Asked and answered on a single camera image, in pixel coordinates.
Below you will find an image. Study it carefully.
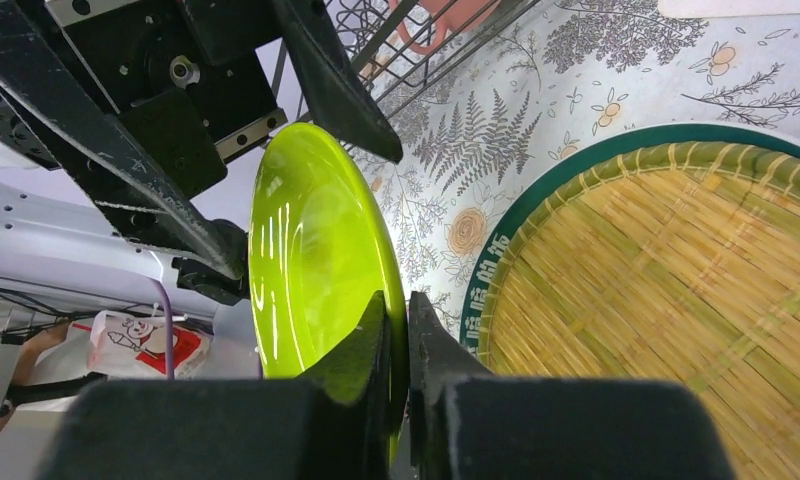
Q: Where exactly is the woven bamboo tray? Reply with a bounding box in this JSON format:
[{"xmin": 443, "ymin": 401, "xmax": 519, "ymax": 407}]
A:
[{"xmin": 476, "ymin": 142, "xmax": 800, "ymax": 479}]

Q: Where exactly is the lime green plate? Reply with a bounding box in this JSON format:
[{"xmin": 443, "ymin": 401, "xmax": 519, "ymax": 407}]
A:
[{"xmin": 247, "ymin": 123, "xmax": 409, "ymax": 455}]

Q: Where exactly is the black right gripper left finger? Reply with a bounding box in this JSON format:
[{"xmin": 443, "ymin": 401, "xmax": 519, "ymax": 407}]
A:
[{"xmin": 35, "ymin": 292, "xmax": 390, "ymax": 479}]

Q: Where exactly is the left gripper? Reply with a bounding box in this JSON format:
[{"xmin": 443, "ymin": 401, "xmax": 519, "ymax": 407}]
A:
[{"xmin": 0, "ymin": 0, "xmax": 403, "ymax": 280}]

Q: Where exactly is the black wire dish rack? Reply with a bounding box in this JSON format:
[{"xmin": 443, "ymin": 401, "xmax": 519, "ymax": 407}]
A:
[{"xmin": 270, "ymin": 0, "xmax": 544, "ymax": 124}]

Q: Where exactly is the pink ceramic mug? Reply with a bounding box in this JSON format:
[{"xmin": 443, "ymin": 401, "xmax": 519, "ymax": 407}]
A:
[{"xmin": 396, "ymin": 0, "xmax": 501, "ymax": 55}]

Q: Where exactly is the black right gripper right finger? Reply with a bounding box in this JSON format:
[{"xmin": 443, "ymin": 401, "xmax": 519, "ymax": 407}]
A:
[{"xmin": 408, "ymin": 292, "xmax": 735, "ymax": 479}]

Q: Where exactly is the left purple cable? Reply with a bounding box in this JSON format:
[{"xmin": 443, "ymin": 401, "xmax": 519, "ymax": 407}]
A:
[{"xmin": 149, "ymin": 278, "xmax": 176, "ymax": 380}]

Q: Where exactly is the white red printed bag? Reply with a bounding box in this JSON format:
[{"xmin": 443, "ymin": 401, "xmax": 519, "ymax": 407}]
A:
[{"xmin": 86, "ymin": 310, "xmax": 212, "ymax": 379}]

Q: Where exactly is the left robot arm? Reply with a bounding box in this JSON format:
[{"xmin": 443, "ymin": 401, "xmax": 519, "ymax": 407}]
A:
[{"xmin": 0, "ymin": 1, "xmax": 403, "ymax": 305}]

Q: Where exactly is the green white chessboard mat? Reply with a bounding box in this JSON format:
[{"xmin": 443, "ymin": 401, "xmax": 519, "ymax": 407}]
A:
[{"xmin": 657, "ymin": 0, "xmax": 800, "ymax": 19}]

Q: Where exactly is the white plate green red rim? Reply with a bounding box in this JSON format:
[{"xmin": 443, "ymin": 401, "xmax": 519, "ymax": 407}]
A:
[{"xmin": 459, "ymin": 122, "xmax": 800, "ymax": 357}]

